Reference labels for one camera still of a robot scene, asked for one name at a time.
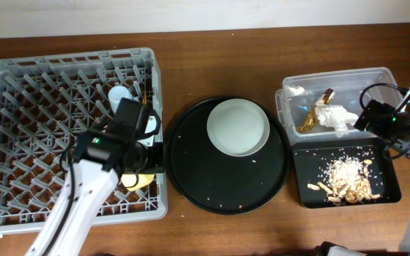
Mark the grey dishwasher rack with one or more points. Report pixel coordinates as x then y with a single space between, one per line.
45 101

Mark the grey round plate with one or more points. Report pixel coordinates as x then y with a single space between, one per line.
238 127

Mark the food scraps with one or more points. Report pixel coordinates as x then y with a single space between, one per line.
345 175

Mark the clear plastic bin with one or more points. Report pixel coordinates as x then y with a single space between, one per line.
347 85

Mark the yellow bowl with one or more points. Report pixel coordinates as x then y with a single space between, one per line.
133 182

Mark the small white tissue piece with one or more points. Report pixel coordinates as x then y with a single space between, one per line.
295 90

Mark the light blue cup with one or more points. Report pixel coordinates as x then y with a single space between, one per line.
115 95

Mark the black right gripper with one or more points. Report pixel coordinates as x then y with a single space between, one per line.
369 116

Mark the round black tray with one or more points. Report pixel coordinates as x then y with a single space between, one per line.
217 182

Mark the black rectangular tray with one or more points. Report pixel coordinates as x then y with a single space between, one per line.
312 159

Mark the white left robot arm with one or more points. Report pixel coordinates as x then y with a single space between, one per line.
107 154

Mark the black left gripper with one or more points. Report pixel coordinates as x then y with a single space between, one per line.
154 160

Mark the gold snack wrapper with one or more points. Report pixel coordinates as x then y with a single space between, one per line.
311 118

